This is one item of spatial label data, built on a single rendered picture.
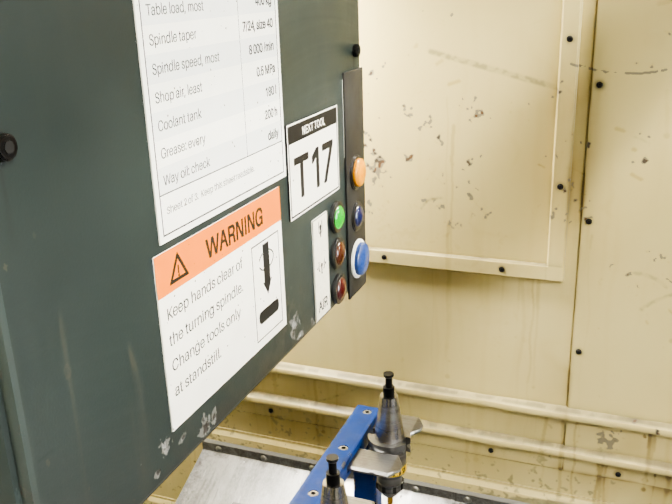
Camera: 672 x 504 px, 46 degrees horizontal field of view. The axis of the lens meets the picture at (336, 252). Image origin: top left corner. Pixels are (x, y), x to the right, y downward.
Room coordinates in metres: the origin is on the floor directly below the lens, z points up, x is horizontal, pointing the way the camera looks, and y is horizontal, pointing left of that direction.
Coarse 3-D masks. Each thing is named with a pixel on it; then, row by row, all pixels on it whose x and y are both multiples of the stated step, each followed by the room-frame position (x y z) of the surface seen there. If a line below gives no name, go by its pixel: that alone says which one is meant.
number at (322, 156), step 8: (320, 136) 0.61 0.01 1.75; (328, 136) 0.62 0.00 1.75; (312, 144) 0.59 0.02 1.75; (320, 144) 0.61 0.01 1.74; (328, 144) 0.62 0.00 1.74; (312, 152) 0.59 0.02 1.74; (320, 152) 0.61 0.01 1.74; (328, 152) 0.62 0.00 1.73; (312, 160) 0.59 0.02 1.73; (320, 160) 0.60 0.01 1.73; (328, 160) 0.62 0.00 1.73; (312, 168) 0.59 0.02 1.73; (320, 168) 0.60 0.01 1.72; (328, 168) 0.62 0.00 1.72; (312, 176) 0.59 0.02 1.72; (320, 176) 0.60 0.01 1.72; (328, 176) 0.62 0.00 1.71; (312, 184) 0.59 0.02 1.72; (320, 184) 0.60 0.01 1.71; (328, 184) 0.62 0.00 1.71; (312, 192) 0.59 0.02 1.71; (320, 192) 0.60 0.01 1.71
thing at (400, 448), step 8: (408, 432) 1.02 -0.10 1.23; (368, 440) 1.00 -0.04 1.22; (376, 440) 1.00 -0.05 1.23; (408, 440) 1.00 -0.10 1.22; (368, 448) 1.01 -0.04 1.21; (376, 448) 0.99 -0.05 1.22; (384, 448) 0.98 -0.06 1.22; (392, 448) 0.98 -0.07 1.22; (400, 448) 0.98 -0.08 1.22; (408, 448) 1.00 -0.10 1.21; (400, 456) 0.98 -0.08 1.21
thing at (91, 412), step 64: (0, 0) 0.32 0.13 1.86; (64, 0) 0.35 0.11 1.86; (128, 0) 0.40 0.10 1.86; (320, 0) 0.62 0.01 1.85; (0, 64) 0.31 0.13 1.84; (64, 64) 0.35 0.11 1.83; (128, 64) 0.39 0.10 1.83; (320, 64) 0.62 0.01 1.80; (0, 128) 0.31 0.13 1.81; (64, 128) 0.34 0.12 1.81; (128, 128) 0.39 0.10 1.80; (0, 192) 0.30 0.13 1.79; (64, 192) 0.34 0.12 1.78; (128, 192) 0.38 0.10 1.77; (256, 192) 0.51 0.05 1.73; (0, 256) 0.30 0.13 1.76; (64, 256) 0.33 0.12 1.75; (128, 256) 0.37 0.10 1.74; (0, 320) 0.30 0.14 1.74; (64, 320) 0.33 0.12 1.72; (128, 320) 0.37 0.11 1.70; (0, 384) 0.30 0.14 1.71; (64, 384) 0.32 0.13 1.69; (128, 384) 0.36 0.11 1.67; (256, 384) 0.49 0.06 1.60; (0, 448) 0.29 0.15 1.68; (64, 448) 0.32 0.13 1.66; (128, 448) 0.36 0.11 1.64; (192, 448) 0.41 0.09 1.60
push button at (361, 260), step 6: (360, 246) 0.67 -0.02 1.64; (366, 246) 0.68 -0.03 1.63; (360, 252) 0.67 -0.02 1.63; (366, 252) 0.68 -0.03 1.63; (354, 258) 0.66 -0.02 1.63; (360, 258) 0.66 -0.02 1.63; (366, 258) 0.68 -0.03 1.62; (354, 264) 0.66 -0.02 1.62; (360, 264) 0.66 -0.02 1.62; (366, 264) 0.68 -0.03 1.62; (360, 270) 0.66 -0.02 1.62
